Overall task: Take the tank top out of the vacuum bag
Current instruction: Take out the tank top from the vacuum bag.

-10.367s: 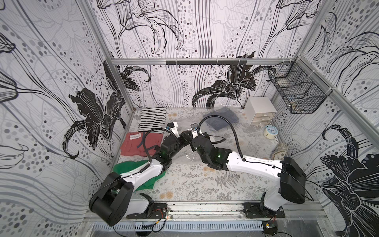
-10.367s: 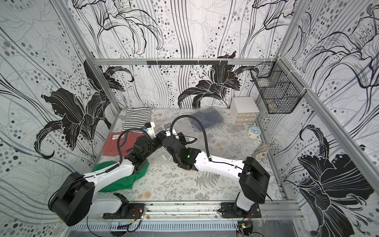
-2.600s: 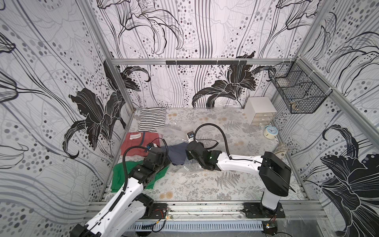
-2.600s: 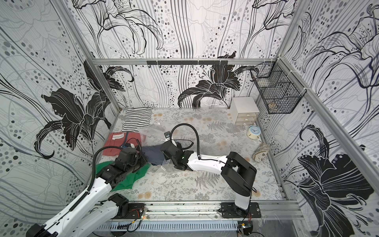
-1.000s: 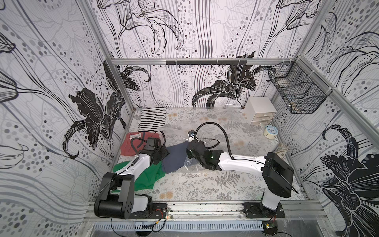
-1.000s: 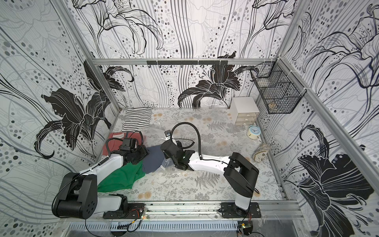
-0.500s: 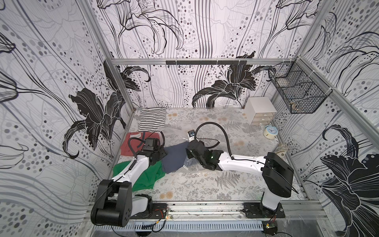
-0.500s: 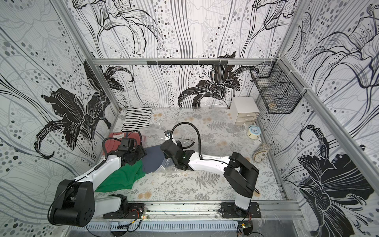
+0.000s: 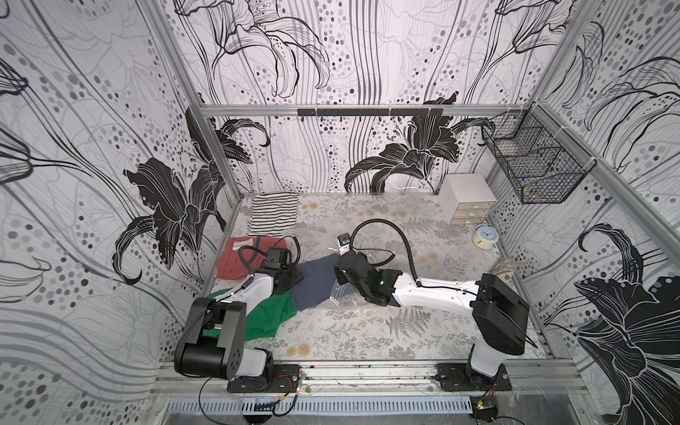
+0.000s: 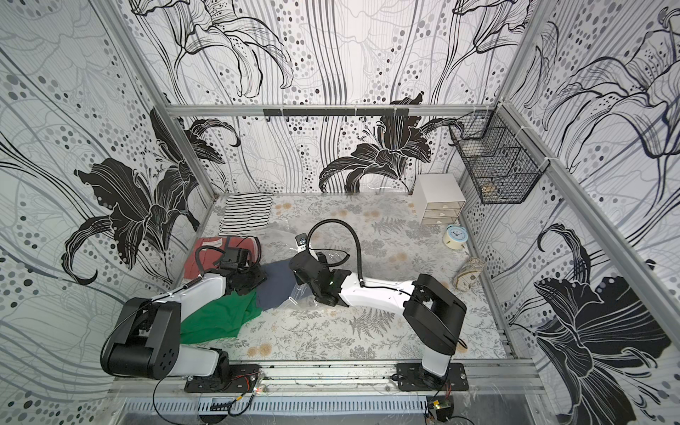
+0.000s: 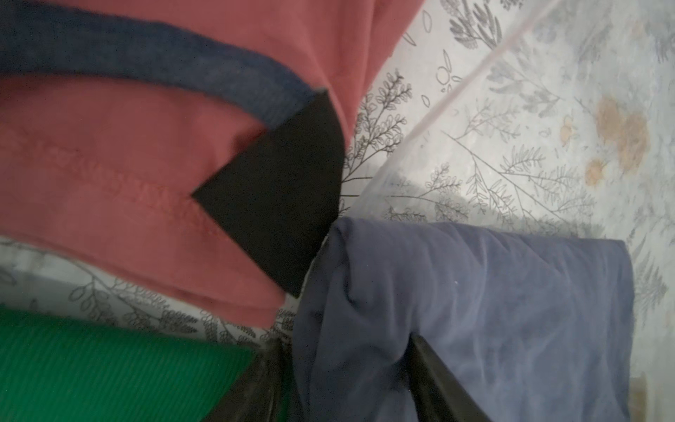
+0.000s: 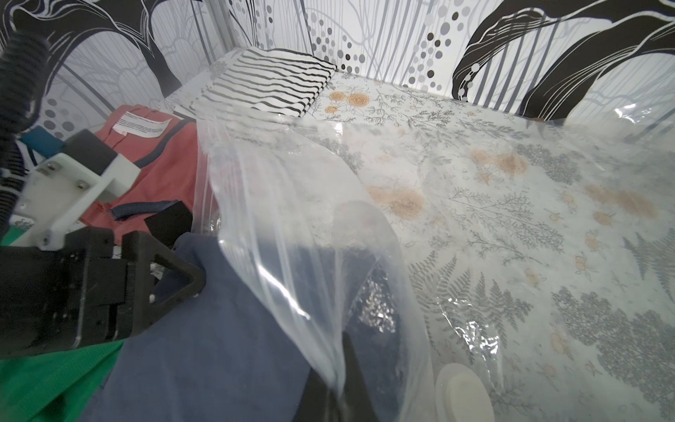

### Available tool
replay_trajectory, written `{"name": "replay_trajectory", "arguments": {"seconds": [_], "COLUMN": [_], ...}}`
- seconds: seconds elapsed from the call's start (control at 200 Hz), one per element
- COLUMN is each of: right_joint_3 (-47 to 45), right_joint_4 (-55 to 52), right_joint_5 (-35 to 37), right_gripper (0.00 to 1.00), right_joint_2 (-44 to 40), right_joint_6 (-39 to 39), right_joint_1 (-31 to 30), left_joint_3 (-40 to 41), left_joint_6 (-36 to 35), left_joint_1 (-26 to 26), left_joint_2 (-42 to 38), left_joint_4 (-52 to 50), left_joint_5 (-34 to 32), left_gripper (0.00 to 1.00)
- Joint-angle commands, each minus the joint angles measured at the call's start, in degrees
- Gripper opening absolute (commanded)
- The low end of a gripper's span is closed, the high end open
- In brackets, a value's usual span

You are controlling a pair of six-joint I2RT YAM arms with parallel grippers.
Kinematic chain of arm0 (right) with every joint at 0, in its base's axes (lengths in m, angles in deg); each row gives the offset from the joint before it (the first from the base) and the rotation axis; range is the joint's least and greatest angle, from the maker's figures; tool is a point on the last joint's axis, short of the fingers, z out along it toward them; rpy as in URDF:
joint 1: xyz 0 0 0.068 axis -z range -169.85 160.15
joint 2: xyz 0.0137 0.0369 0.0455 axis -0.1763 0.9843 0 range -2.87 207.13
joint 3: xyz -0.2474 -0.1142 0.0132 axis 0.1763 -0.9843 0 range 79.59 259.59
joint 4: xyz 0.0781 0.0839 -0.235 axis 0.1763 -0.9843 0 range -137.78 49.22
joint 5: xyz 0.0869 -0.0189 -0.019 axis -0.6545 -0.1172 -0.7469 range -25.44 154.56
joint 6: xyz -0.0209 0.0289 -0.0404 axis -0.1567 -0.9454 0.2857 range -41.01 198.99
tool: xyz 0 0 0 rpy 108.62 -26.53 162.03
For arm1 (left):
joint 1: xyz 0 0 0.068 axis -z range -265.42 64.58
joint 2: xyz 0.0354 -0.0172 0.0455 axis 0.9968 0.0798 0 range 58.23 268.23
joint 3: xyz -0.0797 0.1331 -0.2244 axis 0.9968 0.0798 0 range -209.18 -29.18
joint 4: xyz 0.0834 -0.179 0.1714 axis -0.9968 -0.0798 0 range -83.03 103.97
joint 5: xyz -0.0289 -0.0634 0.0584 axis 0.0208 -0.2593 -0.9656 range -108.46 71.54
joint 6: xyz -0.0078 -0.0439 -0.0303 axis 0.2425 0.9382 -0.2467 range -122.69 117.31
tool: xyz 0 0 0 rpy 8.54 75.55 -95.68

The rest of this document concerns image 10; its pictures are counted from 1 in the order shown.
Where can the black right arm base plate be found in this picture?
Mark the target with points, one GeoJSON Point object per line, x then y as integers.
{"type": "Point", "coordinates": [411, 377]}

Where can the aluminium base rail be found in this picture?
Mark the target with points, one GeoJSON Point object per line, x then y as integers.
{"type": "Point", "coordinates": [345, 378]}

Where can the red garment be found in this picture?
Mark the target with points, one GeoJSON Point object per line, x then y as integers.
{"type": "Point", "coordinates": [230, 252]}

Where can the clear plastic vacuum bag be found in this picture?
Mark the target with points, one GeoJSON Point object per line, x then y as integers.
{"type": "Point", "coordinates": [340, 255]}

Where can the black wire wall basket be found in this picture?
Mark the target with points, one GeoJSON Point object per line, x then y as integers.
{"type": "Point", "coordinates": [499, 165]}

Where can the white slotted cable duct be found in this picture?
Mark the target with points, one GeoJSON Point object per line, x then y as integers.
{"type": "Point", "coordinates": [270, 405]}

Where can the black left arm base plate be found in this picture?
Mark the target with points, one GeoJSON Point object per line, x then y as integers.
{"type": "Point", "coordinates": [240, 378]}

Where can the green knit garment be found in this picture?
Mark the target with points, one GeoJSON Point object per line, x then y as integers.
{"type": "Point", "coordinates": [221, 318]}

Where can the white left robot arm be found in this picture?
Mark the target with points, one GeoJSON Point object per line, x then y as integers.
{"type": "Point", "coordinates": [146, 340]}

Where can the white mini drawer cabinet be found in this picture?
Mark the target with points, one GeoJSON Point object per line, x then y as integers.
{"type": "Point", "coordinates": [437, 199]}

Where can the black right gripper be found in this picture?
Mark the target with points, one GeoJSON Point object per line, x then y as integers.
{"type": "Point", "coordinates": [304, 264]}

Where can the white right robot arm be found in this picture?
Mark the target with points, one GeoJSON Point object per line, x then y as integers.
{"type": "Point", "coordinates": [433, 312]}

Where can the black white striped tank top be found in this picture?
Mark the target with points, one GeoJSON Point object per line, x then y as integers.
{"type": "Point", "coordinates": [246, 212]}

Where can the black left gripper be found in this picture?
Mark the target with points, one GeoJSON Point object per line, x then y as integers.
{"type": "Point", "coordinates": [260, 277]}

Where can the dark blue garment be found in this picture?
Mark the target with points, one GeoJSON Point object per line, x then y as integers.
{"type": "Point", "coordinates": [277, 287]}

